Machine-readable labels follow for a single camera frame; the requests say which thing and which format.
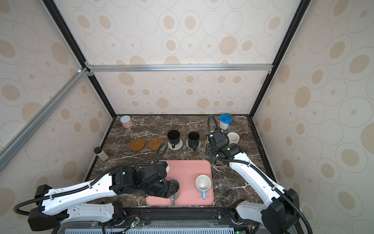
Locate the silver aluminium frame bar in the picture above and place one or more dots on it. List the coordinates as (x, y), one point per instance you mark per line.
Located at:
(23, 136)
(180, 67)

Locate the silver aluminium frame bar left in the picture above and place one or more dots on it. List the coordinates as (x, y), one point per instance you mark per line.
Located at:
(23, 136)

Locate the multicolour woven coaster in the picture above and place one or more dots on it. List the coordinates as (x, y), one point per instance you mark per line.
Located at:
(176, 146)

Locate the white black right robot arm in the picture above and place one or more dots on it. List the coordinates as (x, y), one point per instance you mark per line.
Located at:
(280, 209)

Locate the brown wooden coaster front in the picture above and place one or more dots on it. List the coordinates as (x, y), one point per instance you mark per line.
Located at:
(155, 143)

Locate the pink jar grey lid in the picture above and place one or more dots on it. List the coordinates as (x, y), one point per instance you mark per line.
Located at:
(126, 121)

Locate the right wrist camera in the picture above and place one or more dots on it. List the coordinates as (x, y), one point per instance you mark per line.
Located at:
(217, 139)

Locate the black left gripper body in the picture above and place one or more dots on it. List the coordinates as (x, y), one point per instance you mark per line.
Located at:
(160, 188)

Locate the white cup blue lid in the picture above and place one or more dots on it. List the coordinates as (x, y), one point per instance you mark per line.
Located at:
(225, 120)

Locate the silver aluminium frame bar rear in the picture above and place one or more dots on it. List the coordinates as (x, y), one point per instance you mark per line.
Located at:
(180, 67)

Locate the brown wooden coaster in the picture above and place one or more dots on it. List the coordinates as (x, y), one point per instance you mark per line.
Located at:
(137, 144)
(155, 143)

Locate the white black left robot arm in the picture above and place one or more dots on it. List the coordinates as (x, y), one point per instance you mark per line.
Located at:
(51, 207)

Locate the small bottle black cap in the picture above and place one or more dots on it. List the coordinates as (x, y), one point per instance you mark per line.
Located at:
(101, 154)

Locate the black mug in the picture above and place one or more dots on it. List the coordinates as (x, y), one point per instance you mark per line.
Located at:
(173, 137)
(193, 136)

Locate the pink plastic tray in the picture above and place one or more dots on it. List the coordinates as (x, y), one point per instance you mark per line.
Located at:
(186, 172)

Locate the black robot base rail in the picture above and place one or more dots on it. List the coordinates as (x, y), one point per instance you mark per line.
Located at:
(216, 220)

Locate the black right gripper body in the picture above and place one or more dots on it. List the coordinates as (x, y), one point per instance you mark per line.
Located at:
(210, 149)

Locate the rattan woven coaster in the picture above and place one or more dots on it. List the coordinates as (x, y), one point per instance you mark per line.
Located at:
(206, 143)

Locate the grey mug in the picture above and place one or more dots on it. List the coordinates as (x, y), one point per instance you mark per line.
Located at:
(173, 191)

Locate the blue woven coaster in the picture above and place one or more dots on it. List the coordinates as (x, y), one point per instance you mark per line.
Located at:
(193, 145)

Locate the blue handled white mug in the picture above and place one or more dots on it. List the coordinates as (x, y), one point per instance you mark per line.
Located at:
(203, 184)

